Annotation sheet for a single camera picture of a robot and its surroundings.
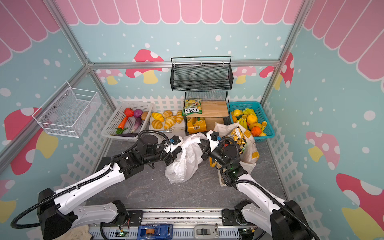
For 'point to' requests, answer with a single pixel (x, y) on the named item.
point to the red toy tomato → (129, 112)
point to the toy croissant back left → (158, 116)
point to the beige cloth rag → (81, 233)
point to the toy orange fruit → (256, 131)
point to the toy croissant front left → (156, 124)
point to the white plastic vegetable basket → (131, 118)
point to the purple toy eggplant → (136, 124)
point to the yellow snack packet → (199, 127)
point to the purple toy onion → (138, 113)
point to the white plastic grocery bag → (186, 164)
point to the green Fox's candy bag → (192, 106)
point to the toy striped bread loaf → (170, 122)
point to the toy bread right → (179, 118)
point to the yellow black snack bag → (238, 135)
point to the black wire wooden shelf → (214, 106)
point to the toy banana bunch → (243, 121)
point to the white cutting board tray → (177, 127)
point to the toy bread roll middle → (167, 113)
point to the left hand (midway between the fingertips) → (181, 150)
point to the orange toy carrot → (122, 124)
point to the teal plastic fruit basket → (237, 109)
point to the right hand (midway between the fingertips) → (196, 139)
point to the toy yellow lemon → (251, 118)
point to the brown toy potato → (144, 115)
